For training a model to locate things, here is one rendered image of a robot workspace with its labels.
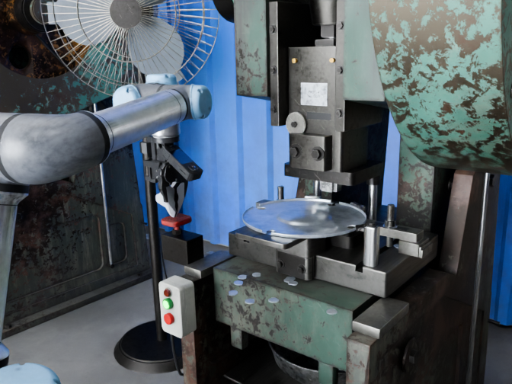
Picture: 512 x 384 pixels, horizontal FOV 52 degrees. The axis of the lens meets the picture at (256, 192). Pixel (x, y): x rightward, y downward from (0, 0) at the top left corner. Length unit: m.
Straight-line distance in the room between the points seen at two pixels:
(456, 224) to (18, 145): 1.07
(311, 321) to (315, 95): 0.51
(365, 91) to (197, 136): 2.19
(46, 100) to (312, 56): 1.32
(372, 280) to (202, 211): 2.24
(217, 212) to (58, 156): 2.39
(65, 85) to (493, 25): 1.84
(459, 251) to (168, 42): 1.09
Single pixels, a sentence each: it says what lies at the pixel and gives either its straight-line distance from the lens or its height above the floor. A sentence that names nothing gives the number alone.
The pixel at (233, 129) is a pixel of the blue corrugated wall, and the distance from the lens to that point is 2.98.
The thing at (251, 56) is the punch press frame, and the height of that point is 1.15.
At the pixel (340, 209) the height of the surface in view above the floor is 0.78.
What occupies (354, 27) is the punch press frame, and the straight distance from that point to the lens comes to 1.13.
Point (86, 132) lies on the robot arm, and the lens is 0.90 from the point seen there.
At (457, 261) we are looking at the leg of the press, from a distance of 1.48.
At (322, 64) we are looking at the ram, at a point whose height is 1.13.
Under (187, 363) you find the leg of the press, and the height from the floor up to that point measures 0.39.
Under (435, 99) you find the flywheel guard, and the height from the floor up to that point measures 1.09.
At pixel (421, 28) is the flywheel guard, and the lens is 0.79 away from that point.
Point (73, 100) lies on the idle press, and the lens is 2.34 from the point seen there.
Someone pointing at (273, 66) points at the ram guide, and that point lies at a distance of 1.25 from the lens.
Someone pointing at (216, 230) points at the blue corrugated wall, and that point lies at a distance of 3.25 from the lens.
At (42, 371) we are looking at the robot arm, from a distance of 0.95.
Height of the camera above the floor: 1.16
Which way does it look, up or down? 15 degrees down
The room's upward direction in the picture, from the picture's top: 1 degrees counter-clockwise
